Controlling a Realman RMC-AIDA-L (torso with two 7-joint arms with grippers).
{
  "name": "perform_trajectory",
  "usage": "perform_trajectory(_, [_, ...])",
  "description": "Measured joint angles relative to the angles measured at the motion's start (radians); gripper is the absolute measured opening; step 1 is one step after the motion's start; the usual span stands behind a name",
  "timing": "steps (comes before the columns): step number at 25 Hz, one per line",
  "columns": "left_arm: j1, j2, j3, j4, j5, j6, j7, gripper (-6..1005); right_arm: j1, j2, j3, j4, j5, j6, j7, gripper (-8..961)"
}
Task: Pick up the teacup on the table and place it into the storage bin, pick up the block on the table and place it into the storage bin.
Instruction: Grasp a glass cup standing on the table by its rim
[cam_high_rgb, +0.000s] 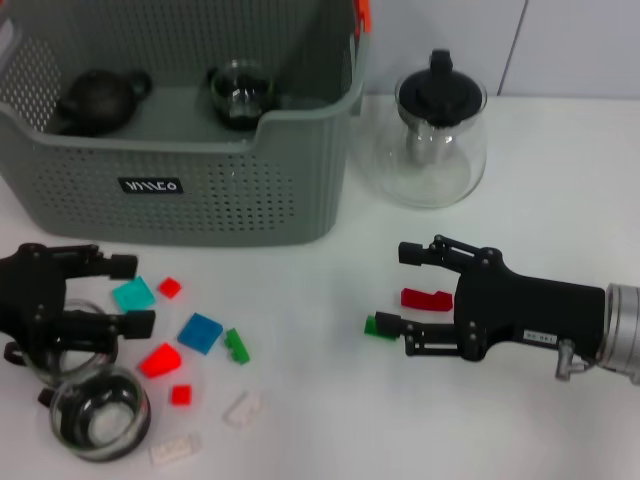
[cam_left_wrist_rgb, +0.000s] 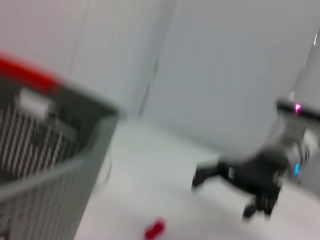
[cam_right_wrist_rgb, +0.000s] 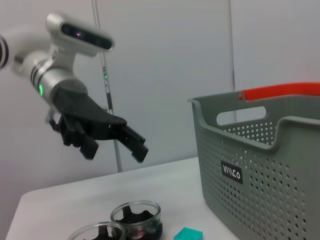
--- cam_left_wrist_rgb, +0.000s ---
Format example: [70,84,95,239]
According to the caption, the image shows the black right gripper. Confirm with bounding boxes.
[191,147,288,221]

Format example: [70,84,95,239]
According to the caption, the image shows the grey-green perforated storage bin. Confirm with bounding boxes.
[0,77,121,240]

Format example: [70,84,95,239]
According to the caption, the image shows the long dark red brick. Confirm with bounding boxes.
[144,217,167,240]

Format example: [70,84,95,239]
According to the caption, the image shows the orange bin handle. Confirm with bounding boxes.
[0,51,61,95]

